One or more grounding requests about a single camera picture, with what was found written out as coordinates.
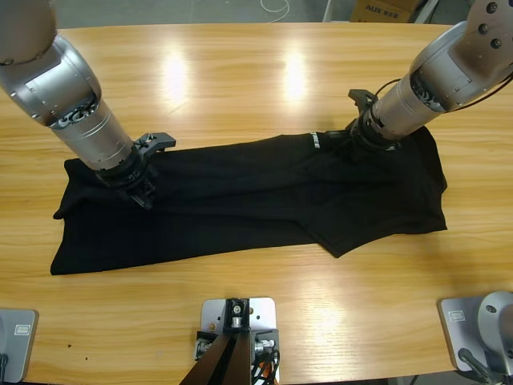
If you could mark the silver metal clamp fitting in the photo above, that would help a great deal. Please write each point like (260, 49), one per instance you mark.
(265, 347)
(202, 348)

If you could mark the white mount block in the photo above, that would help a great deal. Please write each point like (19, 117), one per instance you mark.
(210, 313)

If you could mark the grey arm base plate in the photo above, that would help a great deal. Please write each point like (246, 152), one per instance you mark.
(461, 333)
(20, 345)

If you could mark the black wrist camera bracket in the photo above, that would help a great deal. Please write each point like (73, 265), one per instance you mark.
(360, 96)
(160, 140)

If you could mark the cardboard box with AUX print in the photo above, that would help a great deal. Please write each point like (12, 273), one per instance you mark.
(380, 12)

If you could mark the dark camera post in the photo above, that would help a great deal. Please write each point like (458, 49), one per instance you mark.
(236, 321)

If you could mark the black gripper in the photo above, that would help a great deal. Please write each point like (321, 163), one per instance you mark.
(128, 176)
(368, 136)

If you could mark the black T-shirt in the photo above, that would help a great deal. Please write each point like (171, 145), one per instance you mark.
(240, 208)

